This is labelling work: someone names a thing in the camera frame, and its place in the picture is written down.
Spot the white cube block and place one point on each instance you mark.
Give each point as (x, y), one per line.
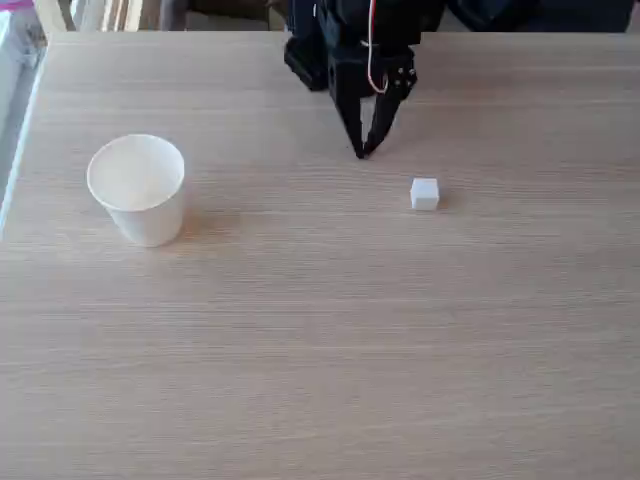
(425, 194)

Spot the brown cardboard box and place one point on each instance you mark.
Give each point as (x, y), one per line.
(230, 20)

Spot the dark background object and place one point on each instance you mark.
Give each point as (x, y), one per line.
(540, 15)

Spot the white paper cup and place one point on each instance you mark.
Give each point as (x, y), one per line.
(147, 220)

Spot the clear plastic bag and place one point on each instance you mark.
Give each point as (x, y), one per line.
(17, 35)

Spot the wooden chair frame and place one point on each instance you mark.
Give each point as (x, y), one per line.
(100, 15)

